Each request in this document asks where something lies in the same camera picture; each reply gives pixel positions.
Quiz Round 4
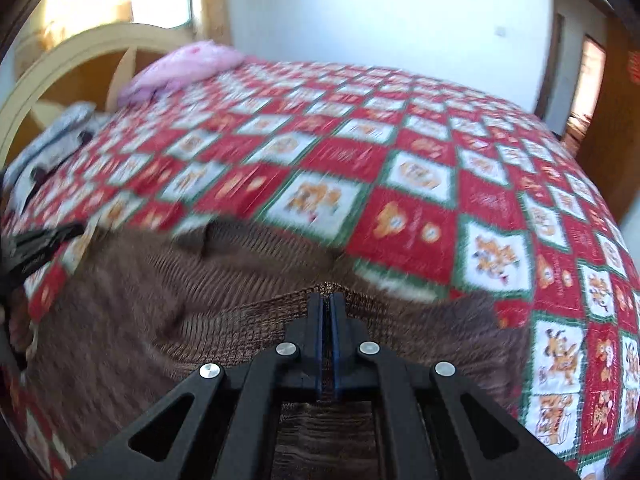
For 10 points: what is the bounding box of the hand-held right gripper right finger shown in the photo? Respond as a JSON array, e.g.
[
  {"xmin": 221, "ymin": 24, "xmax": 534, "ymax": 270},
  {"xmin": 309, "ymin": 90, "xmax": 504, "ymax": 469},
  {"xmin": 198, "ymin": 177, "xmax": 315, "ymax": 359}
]
[{"xmin": 330, "ymin": 292, "xmax": 581, "ymax": 480}]

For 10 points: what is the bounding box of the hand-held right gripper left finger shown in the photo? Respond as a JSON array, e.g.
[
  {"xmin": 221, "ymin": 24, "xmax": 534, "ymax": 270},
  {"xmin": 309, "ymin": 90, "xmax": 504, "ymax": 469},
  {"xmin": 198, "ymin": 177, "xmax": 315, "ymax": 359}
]
[{"xmin": 65, "ymin": 292, "xmax": 331, "ymax": 480}]

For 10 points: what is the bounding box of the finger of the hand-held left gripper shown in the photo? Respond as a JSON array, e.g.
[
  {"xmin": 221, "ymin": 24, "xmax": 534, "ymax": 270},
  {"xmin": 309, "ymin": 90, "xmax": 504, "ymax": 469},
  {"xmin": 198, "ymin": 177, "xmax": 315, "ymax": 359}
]
[{"xmin": 10, "ymin": 222, "xmax": 86, "ymax": 258}]

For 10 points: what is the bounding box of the brown knit sweater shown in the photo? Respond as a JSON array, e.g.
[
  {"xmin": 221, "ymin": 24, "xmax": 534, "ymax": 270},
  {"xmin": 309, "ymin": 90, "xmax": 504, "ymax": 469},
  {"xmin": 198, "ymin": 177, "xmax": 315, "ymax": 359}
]
[{"xmin": 10, "ymin": 220, "xmax": 531, "ymax": 480}]

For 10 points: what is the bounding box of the grey patterned pillow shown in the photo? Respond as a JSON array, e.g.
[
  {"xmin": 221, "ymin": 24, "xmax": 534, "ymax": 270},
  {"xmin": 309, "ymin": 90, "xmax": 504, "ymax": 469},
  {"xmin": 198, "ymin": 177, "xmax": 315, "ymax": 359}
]
[{"xmin": 5, "ymin": 120, "xmax": 96, "ymax": 213}]

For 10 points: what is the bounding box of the blue floral pillow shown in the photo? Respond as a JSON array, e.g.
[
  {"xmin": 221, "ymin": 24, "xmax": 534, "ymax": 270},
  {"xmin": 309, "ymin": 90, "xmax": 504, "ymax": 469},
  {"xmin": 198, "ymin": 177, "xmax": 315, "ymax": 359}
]
[{"xmin": 47, "ymin": 101, "xmax": 98, "ymax": 133}]

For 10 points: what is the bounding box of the cream wooden headboard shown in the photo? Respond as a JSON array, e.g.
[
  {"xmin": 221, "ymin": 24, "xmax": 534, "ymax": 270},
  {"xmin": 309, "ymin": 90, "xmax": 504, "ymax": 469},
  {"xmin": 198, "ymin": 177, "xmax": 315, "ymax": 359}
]
[{"xmin": 0, "ymin": 22, "xmax": 201, "ymax": 166}]

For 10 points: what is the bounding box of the red checked printed bedsheet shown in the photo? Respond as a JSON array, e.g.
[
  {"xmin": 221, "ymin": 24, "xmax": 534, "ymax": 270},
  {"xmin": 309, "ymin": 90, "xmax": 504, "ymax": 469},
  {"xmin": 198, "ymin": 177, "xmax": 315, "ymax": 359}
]
[{"xmin": 0, "ymin": 57, "xmax": 640, "ymax": 480}]

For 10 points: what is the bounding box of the pink pillow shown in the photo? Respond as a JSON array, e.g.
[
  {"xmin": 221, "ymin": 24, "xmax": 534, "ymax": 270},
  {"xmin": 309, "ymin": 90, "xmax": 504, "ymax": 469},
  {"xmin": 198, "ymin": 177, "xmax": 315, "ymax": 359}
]
[{"xmin": 117, "ymin": 42, "xmax": 246, "ymax": 107}]

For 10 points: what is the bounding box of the wide yellow curtain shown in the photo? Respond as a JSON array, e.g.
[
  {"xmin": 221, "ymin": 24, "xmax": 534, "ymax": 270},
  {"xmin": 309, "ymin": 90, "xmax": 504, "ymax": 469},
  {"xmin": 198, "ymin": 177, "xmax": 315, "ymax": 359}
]
[{"xmin": 15, "ymin": 0, "xmax": 133, "ymax": 81}]

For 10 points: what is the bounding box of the narrow yellow curtain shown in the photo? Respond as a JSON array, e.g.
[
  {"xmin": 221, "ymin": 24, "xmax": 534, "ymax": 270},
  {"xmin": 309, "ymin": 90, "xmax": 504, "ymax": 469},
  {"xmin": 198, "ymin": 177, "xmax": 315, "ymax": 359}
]
[{"xmin": 200, "ymin": 0, "xmax": 233, "ymax": 48}]

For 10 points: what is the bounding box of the brown wooden door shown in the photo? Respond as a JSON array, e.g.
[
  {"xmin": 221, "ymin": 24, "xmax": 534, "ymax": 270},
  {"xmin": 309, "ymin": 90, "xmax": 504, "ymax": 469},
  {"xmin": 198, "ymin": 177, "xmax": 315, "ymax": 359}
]
[{"xmin": 575, "ymin": 15, "xmax": 640, "ymax": 228}]

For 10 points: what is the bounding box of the brown door frame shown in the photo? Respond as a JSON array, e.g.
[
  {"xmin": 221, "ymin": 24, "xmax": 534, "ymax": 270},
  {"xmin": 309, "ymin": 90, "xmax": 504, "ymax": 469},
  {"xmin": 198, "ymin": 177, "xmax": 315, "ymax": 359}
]
[{"xmin": 532, "ymin": 7, "xmax": 608, "ymax": 128}]

